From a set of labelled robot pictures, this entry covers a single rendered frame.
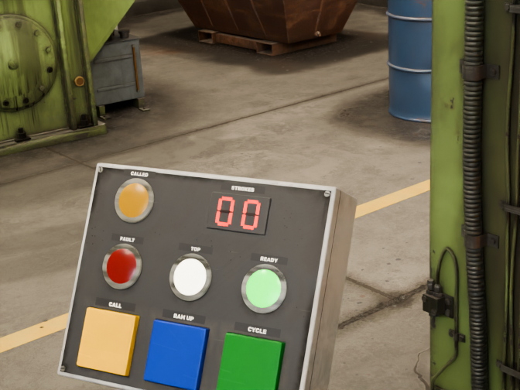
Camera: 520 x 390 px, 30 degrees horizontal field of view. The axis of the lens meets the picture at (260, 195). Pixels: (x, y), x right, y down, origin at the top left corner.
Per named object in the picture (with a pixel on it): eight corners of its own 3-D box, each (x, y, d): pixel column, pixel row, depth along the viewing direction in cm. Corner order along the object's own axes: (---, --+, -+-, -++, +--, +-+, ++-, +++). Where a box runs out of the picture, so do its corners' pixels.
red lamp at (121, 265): (122, 291, 121) (118, 259, 119) (104, 280, 124) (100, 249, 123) (144, 283, 123) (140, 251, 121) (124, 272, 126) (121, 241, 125)
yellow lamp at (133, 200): (135, 224, 122) (131, 192, 120) (116, 215, 125) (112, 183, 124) (155, 217, 124) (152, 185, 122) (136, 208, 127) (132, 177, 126)
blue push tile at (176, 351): (195, 391, 115) (206, 328, 116) (142, 379, 118) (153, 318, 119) (202, 391, 116) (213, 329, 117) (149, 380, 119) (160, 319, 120)
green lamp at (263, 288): (267, 316, 112) (265, 282, 111) (242, 302, 116) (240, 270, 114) (287, 306, 114) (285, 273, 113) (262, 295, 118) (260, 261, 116)
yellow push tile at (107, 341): (125, 376, 119) (135, 315, 120) (75, 365, 122) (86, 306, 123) (132, 376, 121) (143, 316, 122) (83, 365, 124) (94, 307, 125)
